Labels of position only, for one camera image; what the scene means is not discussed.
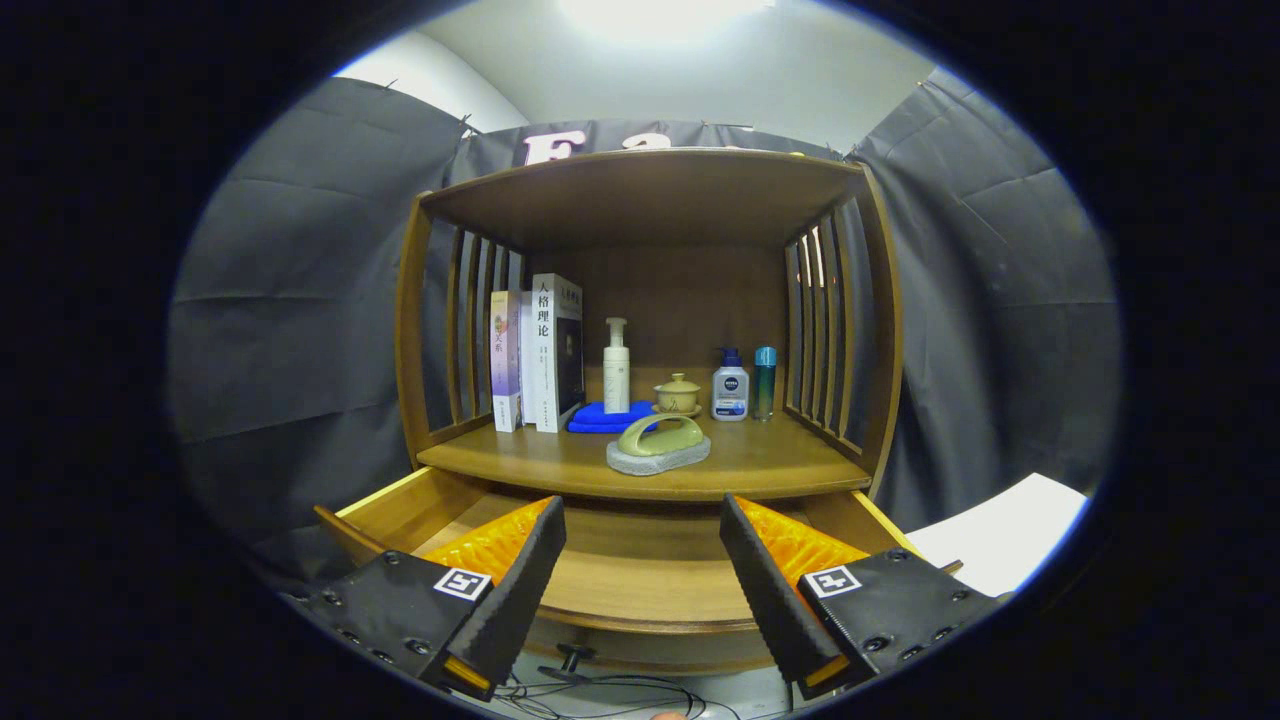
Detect purple book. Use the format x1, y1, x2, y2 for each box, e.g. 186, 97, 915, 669
490, 290, 523, 433

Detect green handled scrub sponge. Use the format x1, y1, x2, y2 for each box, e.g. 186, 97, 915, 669
606, 413, 713, 477

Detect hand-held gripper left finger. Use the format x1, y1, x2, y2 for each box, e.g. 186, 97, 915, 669
285, 496, 568, 704

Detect yellow lidded teacup with saucer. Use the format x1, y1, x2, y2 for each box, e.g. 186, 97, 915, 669
653, 373, 703, 418

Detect blue folded cloth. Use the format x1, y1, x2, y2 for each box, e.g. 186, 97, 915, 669
567, 401, 661, 435

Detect thin white book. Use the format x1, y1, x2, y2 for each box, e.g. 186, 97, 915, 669
518, 290, 539, 426

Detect thick white book dark cover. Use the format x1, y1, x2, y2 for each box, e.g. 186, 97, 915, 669
531, 273, 585, 434

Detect wooden countertop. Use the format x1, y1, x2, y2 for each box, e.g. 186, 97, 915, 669
417, 410, 873, 503

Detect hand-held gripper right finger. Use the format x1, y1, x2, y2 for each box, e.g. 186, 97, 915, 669
719, 494, 1004, 701

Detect white bottle blue pump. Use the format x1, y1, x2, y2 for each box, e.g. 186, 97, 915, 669
711, 347, 751, 422

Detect teal spray bottle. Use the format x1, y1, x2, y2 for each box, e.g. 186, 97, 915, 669
753, 347, 778, 422

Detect black backdrop cloth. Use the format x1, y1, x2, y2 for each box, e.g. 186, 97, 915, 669
165, 65, 1121, 591

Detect white grey unit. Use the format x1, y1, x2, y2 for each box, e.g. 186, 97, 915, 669
905, 472, 1091, 599

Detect wooden drawer with black knob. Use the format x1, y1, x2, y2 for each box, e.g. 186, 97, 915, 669
313, 465, 963, 686

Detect black floor cables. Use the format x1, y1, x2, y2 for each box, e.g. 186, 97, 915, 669
495, 672, 746, 720

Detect white foam pump bottle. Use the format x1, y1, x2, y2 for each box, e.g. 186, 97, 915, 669
603, 318, 632, 414

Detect wooden cabinet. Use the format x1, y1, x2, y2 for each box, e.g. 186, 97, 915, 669
395, 147, 906, 676

